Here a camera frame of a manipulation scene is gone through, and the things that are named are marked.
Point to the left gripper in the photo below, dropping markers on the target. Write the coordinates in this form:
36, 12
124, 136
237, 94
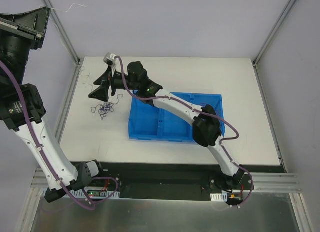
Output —
19, 31

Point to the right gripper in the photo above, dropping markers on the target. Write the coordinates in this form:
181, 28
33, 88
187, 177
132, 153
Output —
110, 81

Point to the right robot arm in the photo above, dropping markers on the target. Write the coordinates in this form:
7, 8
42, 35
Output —
206, 126

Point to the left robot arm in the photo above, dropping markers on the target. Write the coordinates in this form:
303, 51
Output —
22, 108

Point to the blue three-compartment bin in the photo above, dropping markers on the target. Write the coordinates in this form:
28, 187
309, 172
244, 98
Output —
151, 123

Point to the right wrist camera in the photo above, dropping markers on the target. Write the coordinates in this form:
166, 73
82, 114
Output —
111, 59

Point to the left aluminium corner post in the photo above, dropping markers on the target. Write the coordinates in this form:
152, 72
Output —
64, 37

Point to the aluminium corner post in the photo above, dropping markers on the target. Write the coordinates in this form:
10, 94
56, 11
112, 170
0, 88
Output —
64, 37
274, 30

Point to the left white cable duct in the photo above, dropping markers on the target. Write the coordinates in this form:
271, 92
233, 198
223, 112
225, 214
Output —
96, 194

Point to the white cable duct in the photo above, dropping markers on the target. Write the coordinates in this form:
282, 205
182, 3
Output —
96, 194
219, 197

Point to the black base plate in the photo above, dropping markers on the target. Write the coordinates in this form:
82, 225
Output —
191, 182

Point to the right white cable duct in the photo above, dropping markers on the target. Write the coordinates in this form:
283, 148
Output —
219, 197

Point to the right aluminium corner post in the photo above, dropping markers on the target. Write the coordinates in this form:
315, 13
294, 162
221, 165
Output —
274, 30

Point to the aluminium frame rail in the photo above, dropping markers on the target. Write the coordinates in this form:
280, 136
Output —
263, 182

